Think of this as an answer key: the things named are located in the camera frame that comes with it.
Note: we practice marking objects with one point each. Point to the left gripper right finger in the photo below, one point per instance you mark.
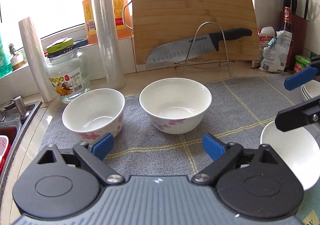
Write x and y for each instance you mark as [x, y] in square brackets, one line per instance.
[224, 157]

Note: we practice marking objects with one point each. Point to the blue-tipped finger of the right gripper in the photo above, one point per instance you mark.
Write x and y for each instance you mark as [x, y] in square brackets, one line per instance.
[304, 76]

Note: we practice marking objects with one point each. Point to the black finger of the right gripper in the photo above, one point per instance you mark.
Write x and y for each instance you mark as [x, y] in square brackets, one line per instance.
[298, 116]

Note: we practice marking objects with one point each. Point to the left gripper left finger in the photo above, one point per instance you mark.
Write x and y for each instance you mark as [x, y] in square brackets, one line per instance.
[91, 158]

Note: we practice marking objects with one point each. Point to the white plate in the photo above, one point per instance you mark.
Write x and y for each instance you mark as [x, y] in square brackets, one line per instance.
[298, 149]

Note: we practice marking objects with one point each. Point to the white floral bowl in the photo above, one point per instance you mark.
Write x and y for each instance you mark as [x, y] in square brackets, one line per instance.
[95, 114]
[175, 105]

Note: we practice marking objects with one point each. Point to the stacked white plates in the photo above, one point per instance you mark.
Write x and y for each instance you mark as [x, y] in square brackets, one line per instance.
[310, 90]

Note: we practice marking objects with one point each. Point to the green lid red jar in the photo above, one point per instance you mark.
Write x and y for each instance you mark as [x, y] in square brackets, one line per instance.
[301, 63]

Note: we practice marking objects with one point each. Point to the white food packet with clip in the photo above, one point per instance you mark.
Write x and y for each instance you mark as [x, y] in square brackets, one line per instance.
[276, 52]

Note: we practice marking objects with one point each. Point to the grey checked table mat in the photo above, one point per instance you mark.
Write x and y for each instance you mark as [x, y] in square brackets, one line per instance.
[160, 132]

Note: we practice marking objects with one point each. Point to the knife block with knives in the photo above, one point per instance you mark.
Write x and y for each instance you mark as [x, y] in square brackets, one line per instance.
[299, 27]

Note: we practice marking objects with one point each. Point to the dark sauce bottle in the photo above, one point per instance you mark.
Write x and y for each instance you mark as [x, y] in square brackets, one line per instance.
[287, 27]

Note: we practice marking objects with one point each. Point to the red white food packet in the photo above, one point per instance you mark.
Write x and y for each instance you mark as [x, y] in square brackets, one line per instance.
[266, 34]

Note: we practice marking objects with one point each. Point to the steel sink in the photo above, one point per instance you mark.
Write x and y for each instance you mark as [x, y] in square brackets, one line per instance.
[15, 129]

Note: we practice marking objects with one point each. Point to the glass jar green lid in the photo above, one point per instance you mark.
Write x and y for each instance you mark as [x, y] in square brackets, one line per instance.
[67, 69]

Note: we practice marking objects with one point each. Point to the small potted plant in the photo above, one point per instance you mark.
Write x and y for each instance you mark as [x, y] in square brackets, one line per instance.
[17, 59]

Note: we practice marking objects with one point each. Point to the green detergent bottle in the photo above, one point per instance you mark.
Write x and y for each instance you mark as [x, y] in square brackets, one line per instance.
[5, 63]

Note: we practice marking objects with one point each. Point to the cling film roll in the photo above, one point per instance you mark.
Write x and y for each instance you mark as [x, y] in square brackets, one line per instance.
[108, 43]

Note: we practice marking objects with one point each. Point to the orange oil bottle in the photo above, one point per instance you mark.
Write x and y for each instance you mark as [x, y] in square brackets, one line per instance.
[119, 13]

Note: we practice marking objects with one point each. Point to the white plastic bag roll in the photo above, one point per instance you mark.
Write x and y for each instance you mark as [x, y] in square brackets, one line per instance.
[35, 56]

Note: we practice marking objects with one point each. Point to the bamboo cutting board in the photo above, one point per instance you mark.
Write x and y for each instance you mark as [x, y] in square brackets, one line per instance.
[158, 22]

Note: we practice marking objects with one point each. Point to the metal wire rack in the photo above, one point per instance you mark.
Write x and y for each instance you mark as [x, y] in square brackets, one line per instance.
[205, 46]

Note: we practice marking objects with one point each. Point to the black handled santoku knife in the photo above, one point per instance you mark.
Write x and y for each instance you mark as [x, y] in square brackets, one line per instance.
[177, 51]

